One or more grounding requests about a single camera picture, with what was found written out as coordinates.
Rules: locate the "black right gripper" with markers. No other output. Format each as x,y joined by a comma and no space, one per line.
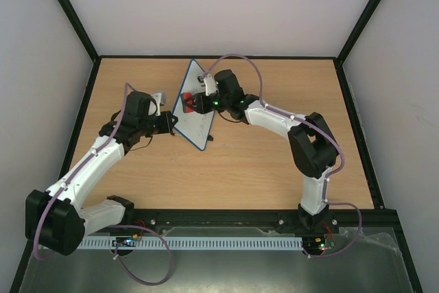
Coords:
196,103

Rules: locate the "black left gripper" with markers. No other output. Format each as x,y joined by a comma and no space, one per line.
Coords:
167,125

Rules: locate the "red whiteboard eraser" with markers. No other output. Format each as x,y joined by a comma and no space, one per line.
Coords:
187,102

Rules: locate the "small blue-framed whiteboard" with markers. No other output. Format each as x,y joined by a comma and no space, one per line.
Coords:
193,126

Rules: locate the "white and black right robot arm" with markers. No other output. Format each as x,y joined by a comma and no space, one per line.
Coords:
313,145

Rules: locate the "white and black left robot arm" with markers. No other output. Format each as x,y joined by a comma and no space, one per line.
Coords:
56,218

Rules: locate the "left controller circuit board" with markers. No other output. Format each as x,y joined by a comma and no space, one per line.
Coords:
127,241

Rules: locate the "controller circuit board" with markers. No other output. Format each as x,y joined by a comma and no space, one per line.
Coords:
127,241
317,245

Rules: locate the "right controller circuit board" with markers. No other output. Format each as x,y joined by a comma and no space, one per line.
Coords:
317,245

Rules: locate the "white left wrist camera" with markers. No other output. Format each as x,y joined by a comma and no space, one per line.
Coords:
159,99

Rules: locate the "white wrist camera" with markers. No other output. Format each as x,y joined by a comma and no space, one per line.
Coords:
159,99
208,83

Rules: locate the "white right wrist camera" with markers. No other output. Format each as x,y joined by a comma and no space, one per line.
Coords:
208,83

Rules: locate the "light blue slotted cable duct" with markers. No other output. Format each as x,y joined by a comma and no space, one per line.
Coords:
200,243

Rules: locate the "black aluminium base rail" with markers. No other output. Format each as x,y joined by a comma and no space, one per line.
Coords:
281,221

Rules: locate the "black enclosure frame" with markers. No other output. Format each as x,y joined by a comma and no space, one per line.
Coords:
338,61

